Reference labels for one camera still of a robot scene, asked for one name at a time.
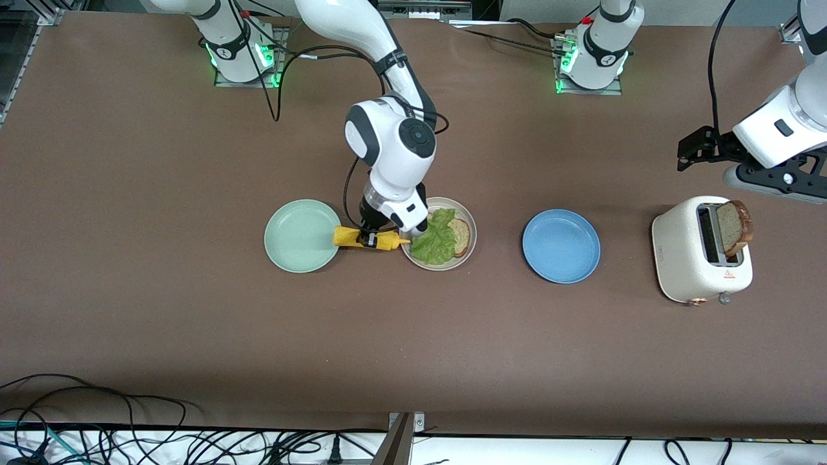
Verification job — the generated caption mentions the yellow squeeze bottle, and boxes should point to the yellow squeeze bottle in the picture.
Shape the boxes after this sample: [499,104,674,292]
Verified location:
[332,225,412,252]

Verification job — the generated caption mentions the green lettuce leaf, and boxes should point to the green lettuce leaf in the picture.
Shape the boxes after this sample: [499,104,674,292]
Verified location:
[410,208,459,266]

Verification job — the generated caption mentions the brown toast bread slice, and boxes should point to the brown toast bread slice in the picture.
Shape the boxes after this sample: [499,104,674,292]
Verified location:
[448,218,471,259]
[716,200,755,260]

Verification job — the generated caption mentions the mint green plate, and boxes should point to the mint green plate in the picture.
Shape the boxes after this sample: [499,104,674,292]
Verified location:
[264,199,343,274]

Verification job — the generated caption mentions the beige plate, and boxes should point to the beige plate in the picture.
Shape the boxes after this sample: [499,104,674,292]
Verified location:
[399,197,477,271]

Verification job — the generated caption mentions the blue plate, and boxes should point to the blue plate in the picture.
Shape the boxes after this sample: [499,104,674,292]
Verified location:
[522,209,602,284]

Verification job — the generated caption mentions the white toaster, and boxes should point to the white toaster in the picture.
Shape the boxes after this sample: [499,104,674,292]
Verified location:
[651,196,754,306]

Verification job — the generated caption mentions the flat silver strip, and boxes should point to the flat silver strip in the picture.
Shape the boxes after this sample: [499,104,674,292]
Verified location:
[448,19,518,30]

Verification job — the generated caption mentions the black left camera bracket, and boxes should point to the black left camera bracket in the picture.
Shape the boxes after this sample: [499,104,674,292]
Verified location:
[740,145,827,194]

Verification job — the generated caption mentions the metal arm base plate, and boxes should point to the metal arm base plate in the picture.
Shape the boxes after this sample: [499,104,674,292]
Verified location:
[552,32,625,96]
[213,26,289,88]

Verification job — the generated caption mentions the aluminium frame profile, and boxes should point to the aluminium frame profile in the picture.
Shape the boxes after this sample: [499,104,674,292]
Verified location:
[0,6,65,130]
[779,13,805,45]

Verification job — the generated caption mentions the black base cable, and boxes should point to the black base cable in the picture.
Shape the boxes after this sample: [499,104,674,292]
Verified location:
[462,18,569,56]

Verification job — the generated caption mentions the small silver bracket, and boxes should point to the small silver bracket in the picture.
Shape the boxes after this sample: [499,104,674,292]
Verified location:
[388,411,426,435]

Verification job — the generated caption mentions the grey metal post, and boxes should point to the grey metal post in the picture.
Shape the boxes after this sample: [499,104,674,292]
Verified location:
[372,413,415,465]

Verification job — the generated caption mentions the silver aluminium rail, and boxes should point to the silver aluminium rail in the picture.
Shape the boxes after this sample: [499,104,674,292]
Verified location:
[377,0,474,20]

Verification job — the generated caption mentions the white cable tray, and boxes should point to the white cable tray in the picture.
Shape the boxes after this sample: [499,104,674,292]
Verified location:
[0,426,827,465]

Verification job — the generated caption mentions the black looped cable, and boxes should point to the black looped cable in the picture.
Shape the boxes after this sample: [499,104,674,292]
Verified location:
[0,373,194,465]

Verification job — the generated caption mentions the teal cable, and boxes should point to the teal cable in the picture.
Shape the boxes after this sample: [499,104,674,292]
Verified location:
[0,420,85,465]

